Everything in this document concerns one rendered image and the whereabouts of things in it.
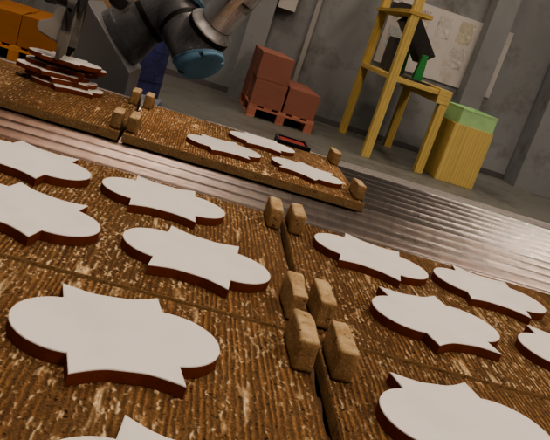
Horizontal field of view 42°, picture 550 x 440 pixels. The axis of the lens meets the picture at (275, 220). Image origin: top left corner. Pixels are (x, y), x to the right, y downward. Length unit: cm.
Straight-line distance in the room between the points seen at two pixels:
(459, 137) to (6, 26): 508
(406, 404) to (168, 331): 18
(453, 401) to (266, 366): 15
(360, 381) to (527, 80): 1055
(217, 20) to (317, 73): 867
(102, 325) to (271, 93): 828
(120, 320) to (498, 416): 29
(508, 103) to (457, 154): 241
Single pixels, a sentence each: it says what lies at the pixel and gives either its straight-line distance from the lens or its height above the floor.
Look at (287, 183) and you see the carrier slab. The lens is 117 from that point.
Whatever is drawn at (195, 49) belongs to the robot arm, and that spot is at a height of 105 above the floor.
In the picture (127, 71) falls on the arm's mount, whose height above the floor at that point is 95.
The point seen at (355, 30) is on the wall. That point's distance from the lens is 1039.
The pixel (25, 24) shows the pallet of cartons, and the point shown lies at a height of 38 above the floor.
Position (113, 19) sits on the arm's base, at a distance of 185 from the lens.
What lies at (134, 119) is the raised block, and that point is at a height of 96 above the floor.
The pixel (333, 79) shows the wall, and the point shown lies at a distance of 1040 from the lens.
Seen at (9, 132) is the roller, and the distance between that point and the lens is 107.
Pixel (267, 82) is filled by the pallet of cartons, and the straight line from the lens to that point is 873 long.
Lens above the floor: 117
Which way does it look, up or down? 15 degrees down
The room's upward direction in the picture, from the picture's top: 18 degrees clockwise
